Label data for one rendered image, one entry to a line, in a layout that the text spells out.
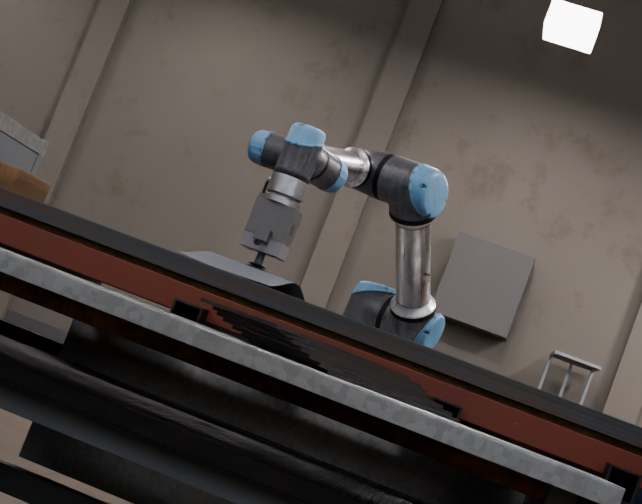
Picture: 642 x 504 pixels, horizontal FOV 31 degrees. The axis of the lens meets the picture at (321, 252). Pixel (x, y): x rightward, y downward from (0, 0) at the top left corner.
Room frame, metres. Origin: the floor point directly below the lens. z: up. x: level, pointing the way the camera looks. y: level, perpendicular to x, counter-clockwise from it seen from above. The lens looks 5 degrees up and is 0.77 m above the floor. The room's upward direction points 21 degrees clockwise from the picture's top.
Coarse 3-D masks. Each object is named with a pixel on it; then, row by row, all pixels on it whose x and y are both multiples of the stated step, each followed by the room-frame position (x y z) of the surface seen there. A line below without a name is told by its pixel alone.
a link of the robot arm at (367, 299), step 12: (360, 288) 3.03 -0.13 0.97; (372, 288) 3.01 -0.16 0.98; (384, 288) 3.01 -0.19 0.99; (360, 300) 3.01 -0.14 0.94; (372, 300) 3.00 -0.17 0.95; (384, 300) 2.99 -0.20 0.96; (348, 312) 3.03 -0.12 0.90; (360, 312) 3.01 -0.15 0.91; (372, 312) 2.99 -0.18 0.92; (372, 324) 3.00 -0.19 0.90
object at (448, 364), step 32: (0, 192) 2.01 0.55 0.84; (64, 224) 1.99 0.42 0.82; (96, 224) 1.98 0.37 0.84; (160, 256) 1.96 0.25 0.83; (224, 288) 1.94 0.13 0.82; (256, 288) 1.94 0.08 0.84; (320, 320) 1.92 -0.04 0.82; (352, 320) 1.91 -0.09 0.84; (416, 352) 1.90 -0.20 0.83; (480, 384) 1.88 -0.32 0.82; (512, 384) 1.87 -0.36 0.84; (576, 416) 1.86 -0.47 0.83; (608, 416) 1.85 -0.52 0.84
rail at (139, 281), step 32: (0, 224) 2.00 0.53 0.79; (32, 224) 2.03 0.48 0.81; (64, 256) 1.99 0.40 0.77; (96, 256) 1.98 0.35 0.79; (128, 256) 2.00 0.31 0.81; (128, 288) 1.97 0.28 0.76; (160, 288) 1.96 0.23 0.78; (192, 288) 1.95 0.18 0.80; (288, 320) 1.96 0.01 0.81; (352, 352) 1.91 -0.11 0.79; (384, 352) 1.93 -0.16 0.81; (448, 384) 1.89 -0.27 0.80; (480, 416) 1.88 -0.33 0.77; (512, 416) 1.87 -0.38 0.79; (544, 416) 1.89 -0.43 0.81; (544, 448) 1.86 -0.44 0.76; (576, 448) 1.85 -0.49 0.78; (608, 448) 1.85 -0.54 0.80; (640, 448) 1.87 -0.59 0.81
